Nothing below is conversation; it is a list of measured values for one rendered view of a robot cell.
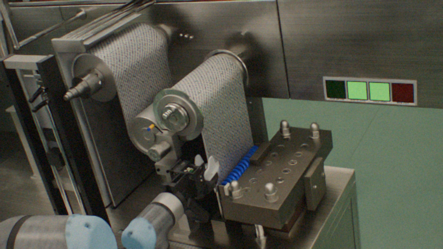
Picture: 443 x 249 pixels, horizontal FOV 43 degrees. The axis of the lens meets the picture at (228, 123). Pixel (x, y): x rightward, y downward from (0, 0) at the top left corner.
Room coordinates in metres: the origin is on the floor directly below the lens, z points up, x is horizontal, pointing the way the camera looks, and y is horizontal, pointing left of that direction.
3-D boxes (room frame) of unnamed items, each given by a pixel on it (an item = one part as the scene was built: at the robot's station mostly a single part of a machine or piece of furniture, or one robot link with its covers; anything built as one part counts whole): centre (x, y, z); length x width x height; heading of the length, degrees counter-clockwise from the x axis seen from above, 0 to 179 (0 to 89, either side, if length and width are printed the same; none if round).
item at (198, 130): (1.29, 0.12, 1.25); 0.15 x 0.01 x 0.15; 57
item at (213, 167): (1.24, 0.06, 1.11); 0.09 x 0.03 x 0.06; 146
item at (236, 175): (1.35, -0.02, 1.03); 0.21 x 0.04 x 0.03; 147
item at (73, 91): (1.36, 0.37, 1.34); 0.06 x 0.03 x 0.03; 147
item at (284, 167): (1.33, -0.12, 1.00); 0.40 x 0.16 x 0.06; 147
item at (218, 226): (1.37, 0.00, 0.92); 0.28 x 0.04 x 0.04; 147
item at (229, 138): (1.36, 0.00, 1.11); 0.23 x 0.01 x 0.18; 147
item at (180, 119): (1.28, 0.13, 1.25); 0.07 x 0.02 x 0.07; 57
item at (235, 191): (1.22, 0.01, 1.05); 0.04 x 0.04 x 0.04
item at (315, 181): (1.30, -0.21, 0.97); 0.10 x 0.03 x 0.11; 147
